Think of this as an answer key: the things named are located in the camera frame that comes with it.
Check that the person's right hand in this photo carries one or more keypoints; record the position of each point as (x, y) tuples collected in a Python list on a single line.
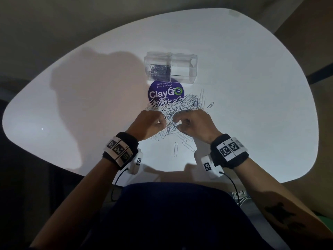
[(197, 124)]

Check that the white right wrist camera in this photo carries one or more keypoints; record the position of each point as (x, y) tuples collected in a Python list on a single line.
[(209, 166)]

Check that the cluster of sorted blue clips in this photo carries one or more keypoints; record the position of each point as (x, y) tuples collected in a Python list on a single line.
[(160, 70)]

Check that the person's left hand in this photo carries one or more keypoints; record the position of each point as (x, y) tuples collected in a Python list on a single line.
[(147, 124)]

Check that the black wristband with markers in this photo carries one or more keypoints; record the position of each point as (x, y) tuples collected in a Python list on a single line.
[(229, 152), (119, 151)]

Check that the person's left forearm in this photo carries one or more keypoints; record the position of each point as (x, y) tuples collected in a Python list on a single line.
[(75, 205)]

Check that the black left wristband with markers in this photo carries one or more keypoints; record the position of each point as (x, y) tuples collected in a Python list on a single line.
[(119, 151)]

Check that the round purple sticker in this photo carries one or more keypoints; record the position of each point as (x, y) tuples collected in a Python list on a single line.
[(158, 93)]

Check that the green object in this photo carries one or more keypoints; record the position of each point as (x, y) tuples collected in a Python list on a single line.
[(326, 222)]

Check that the black bar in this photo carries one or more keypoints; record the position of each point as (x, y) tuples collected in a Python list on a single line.
[(320, 74)]

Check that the person's dark blue clothing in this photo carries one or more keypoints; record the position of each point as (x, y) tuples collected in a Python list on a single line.
[(182, 221)]

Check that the black right wristband with markers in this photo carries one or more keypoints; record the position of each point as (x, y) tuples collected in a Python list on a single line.
[(229, 152)]

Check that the person's right forearm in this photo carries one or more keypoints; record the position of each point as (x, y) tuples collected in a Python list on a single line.
[(283, 200)]

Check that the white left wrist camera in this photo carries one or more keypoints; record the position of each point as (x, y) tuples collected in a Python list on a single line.
[(136, 162)]

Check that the pile of mixed paper clips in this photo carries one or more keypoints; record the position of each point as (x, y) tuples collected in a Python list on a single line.
[(179, 106)]

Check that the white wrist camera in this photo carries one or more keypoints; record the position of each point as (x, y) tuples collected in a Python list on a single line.
[(209, 166), (136, 162)]

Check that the clear plastic two-compartment box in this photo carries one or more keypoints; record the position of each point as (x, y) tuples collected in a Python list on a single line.
[(184, 67)]

